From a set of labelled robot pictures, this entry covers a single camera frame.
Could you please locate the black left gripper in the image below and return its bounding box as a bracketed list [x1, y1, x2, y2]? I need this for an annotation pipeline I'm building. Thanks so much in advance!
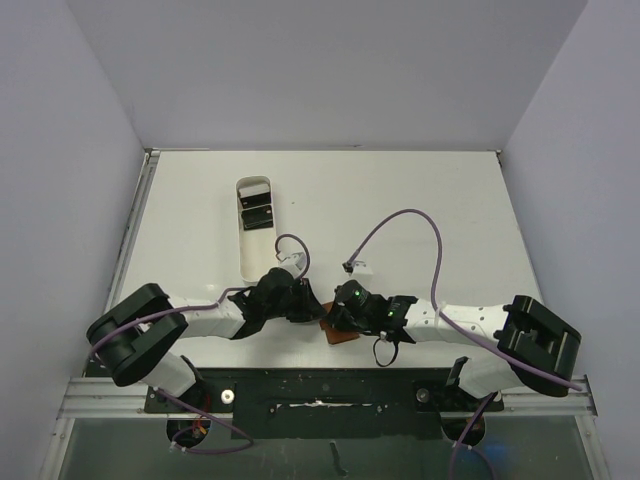
[264, 277, 326, 322]

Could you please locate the brown leather card holder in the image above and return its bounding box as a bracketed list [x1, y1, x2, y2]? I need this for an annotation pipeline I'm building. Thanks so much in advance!
[319, 318, 360, 345]

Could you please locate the black card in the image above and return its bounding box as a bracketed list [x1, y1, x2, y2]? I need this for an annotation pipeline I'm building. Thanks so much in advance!
[239, 192, 272, 210]
[240, 204, 274, 231]

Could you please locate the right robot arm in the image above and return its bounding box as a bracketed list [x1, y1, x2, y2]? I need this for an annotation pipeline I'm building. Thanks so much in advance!
[327, 280, 582, 409]

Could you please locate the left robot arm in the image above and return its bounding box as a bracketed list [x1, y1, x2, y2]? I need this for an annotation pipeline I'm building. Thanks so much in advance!
[86, 267, 326, 411]

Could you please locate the white card stack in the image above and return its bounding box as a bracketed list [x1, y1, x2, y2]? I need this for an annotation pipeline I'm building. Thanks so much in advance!
[238, 181, 271, 198]

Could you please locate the white oblong tray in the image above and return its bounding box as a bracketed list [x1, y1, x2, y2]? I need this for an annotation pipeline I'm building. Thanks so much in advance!
[236, 176, 278, 285]

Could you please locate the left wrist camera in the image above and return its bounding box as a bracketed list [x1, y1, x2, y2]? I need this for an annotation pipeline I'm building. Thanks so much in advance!
[278, 252, 307, 278]

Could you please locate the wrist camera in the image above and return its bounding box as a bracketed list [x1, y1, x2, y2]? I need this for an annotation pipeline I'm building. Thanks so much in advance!
[342, 260, 373, 282]
[278, 252, 307, 278]

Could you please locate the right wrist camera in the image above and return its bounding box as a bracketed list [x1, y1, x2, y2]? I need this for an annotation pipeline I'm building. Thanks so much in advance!
[342, 260, 373, 282]

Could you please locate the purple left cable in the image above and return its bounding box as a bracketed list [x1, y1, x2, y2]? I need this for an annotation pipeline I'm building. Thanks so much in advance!
[87, 233, 311, 456]

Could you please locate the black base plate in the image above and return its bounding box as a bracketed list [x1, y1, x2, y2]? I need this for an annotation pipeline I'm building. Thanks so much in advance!
[144, 367, 506, 441]

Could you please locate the aluminium rail frame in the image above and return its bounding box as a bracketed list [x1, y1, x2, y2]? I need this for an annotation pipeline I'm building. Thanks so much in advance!
[39, 147, 161, 480]

